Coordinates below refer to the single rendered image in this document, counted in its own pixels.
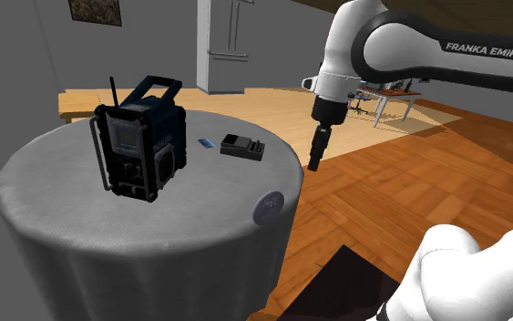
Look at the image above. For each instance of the small blue card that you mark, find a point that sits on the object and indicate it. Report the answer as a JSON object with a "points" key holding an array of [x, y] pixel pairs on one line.
{"points": [[206, 143]]}

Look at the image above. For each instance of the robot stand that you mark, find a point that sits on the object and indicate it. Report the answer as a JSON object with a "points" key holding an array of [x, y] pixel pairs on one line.
{"points": [[340, 289]]}

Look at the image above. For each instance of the framed wall picture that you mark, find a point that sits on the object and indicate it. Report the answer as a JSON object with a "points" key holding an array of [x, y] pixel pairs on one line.
{"points": [[95, 11]]}

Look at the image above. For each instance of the black battery charger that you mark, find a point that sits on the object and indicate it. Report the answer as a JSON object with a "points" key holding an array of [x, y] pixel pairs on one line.
{"points": [[242, 146]]}

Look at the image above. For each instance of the black office chair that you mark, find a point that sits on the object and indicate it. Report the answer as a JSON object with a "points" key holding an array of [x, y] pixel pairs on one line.
{"points": [[359, 103]]}

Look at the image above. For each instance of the round grey disc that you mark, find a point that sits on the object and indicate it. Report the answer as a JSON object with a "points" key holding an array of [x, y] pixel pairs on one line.
{"points": [[268, 208]]}

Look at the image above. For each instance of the light wooden bench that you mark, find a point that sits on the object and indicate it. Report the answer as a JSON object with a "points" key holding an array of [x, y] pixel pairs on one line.
{"points": [[78, 104]]}

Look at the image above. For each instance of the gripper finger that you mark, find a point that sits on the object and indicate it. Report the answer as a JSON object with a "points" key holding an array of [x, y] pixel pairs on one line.
{"points": [[318, 146]]}

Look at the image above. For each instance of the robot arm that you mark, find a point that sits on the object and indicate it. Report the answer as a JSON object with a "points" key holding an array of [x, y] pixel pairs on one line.
{"points": [[416, 49]]}

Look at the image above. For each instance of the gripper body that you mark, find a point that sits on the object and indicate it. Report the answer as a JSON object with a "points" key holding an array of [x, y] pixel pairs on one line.
{"points": [[328, 112]]}

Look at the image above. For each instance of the round grey cloth-covered table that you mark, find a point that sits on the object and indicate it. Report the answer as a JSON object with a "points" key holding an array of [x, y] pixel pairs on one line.
{"points": [[149, 231]]}

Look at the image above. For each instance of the white-legged wooden desk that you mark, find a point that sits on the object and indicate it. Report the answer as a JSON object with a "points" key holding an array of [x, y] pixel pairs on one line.
{"points": [[391, 100]]}

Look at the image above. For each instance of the black and blue jobsite radio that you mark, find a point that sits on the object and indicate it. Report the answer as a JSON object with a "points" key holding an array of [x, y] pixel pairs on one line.
{"points": [[142, 142]]}

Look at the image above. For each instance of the grey refrigerator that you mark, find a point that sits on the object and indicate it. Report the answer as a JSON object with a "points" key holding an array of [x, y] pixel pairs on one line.
{"points": [[227, 44]]}

